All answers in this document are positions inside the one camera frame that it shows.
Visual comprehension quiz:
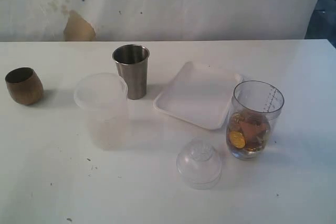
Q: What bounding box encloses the white rectangular tray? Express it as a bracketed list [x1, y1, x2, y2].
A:
[153, 61, 243, 130]

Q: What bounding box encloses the stainless steel cup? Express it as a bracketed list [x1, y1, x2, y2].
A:
[112, 44, 150, 100]

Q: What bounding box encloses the clear dome shaker lid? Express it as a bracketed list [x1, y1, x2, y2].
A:
[176, 138, 222, 190]

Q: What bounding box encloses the clear plastic shaker cup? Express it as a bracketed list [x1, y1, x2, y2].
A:
[226, 80, 285, 160]

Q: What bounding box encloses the translucent plastic container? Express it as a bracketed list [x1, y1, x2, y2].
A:
[73, 72, 130, 151]

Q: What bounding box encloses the brown wooden cup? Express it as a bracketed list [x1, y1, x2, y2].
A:
[5, 67, 44, 105]

